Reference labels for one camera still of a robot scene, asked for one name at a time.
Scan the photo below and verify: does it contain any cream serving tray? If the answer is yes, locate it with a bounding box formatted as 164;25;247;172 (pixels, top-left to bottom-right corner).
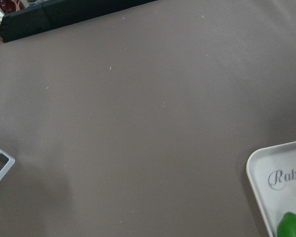
246;141;296;237

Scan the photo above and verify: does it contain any green lime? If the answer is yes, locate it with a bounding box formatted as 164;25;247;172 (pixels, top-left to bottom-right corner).
277;212;296;237

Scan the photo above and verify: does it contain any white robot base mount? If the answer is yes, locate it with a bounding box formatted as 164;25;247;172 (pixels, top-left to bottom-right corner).
0;141;16;194

